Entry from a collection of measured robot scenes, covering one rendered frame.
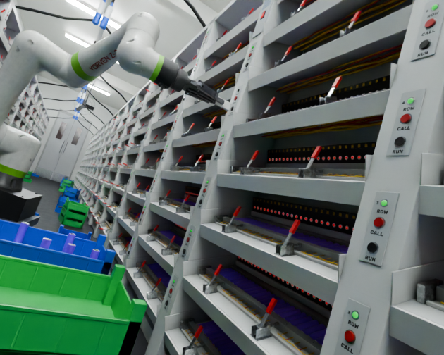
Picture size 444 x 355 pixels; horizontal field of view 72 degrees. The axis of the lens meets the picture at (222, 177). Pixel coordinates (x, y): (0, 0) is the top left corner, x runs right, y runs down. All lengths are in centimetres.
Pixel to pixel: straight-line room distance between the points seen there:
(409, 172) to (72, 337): 55
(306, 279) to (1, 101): 126
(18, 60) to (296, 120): 103
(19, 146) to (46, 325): 114
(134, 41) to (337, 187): 75
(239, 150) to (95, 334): 82
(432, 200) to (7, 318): 60
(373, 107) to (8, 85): 125
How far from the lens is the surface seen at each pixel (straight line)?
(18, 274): 67
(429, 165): 58
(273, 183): 81
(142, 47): 106
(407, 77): 68
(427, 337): 53
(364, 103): 71
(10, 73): 143
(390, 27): 80
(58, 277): 67
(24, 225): 92
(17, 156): 156
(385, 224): 57
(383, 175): 60
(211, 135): 129
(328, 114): 77
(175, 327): 117
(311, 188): 71
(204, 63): 193
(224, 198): 111
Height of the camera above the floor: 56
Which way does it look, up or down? 7 degrees up
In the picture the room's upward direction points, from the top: 18 degrees clockwise
